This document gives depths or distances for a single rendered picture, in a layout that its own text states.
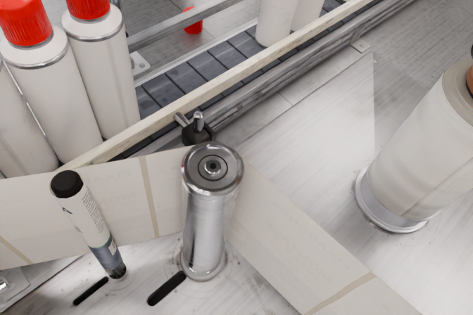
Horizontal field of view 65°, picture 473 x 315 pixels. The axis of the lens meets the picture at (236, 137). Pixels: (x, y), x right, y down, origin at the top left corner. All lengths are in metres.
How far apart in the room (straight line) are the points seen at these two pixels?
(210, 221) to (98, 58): 0.18
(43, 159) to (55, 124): 0.05
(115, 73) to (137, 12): 0.35
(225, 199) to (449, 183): 0.22
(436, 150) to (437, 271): 0.17
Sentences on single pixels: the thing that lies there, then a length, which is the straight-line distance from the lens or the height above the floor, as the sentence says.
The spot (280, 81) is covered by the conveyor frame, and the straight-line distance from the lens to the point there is 0.57.
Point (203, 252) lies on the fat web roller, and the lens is 0.31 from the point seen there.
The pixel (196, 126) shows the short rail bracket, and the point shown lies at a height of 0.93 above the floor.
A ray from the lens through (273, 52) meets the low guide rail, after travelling 0.52.
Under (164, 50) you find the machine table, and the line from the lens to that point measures 0.63.
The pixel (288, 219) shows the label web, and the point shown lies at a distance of 0.24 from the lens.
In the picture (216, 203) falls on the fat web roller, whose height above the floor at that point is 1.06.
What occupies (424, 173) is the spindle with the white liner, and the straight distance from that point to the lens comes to 0.37.
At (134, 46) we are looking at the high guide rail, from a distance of 0.45.
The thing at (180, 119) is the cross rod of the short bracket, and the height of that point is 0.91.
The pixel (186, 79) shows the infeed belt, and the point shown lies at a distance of 0.52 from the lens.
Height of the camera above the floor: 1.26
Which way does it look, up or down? 55 degrees down
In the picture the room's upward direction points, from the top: 11 degrees clockwise
